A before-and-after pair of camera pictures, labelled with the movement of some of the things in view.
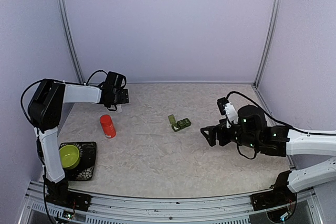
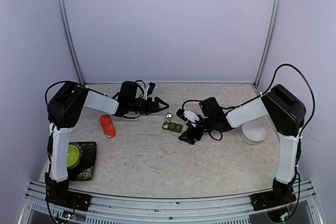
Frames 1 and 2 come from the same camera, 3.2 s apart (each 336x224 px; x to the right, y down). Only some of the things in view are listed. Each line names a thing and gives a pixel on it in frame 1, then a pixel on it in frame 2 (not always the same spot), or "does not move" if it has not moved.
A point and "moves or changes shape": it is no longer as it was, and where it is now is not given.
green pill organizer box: (176, 126) moves or changes shape
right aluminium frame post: (272, 27) does not move
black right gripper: (220, 128) → (189, 138)
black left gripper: (125, 97) → (151, 110)
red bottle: (108, 126) does not move
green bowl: (70, 156) does not move
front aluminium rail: (108, 210) does not move
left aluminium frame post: (67, 25) does not move
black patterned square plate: (85, 169) does not move
